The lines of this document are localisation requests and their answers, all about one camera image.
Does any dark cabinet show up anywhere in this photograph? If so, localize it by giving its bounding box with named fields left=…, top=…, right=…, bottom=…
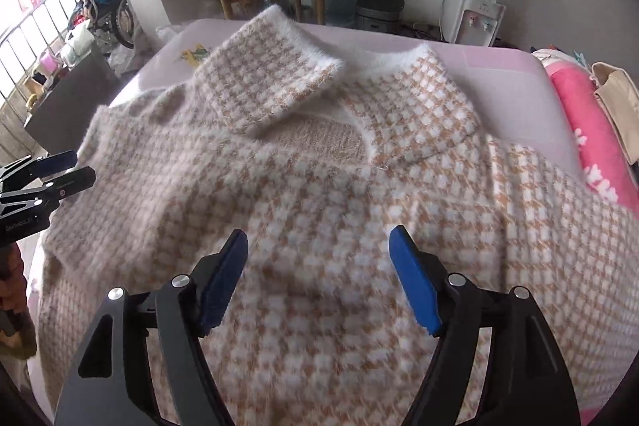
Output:
left=22, top=52, right=121, bottom=155

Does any beige houndstooth fluffy sweater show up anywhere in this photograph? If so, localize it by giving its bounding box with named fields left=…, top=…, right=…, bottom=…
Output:
left=37, top=4, right=639, bottom=426

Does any pink floral blanket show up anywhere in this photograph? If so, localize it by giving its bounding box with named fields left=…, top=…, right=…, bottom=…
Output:
left=532, top=49, right=639, bottom=218

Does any metal railing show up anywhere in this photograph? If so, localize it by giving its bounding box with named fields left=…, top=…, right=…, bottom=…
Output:
left=0, top=0, right=95, bottom=147

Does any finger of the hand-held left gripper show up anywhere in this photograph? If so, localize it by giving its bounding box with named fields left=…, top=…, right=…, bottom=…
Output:
left=0, top=151, right=78, bottom=190
left=0, top=166, right=97, bottom=220

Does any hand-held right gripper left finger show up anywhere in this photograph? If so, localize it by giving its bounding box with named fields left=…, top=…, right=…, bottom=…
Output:
left=54, top=229, right=249, bottom=426

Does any person's left forearm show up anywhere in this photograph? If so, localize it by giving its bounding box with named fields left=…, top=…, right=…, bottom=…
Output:
left=0, top=241, right=38, bottom=359

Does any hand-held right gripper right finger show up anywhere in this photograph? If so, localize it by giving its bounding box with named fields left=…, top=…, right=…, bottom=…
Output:
left=388, top=224, right=582, bottom=426

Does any beige garment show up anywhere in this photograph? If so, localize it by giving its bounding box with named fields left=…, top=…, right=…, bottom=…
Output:
left=591, top=61, right=639, bottom=163

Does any white water dispenser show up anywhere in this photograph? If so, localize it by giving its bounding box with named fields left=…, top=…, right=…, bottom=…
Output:
left=442, top=0, right=506, bottom=48

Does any bicycle wheel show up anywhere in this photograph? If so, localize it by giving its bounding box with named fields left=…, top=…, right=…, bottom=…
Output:
left=112, top=0, right=137, bottom=50

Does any dark bin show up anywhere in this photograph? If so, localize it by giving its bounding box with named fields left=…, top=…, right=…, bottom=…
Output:
left=355, top=0, right=405, bottom=34

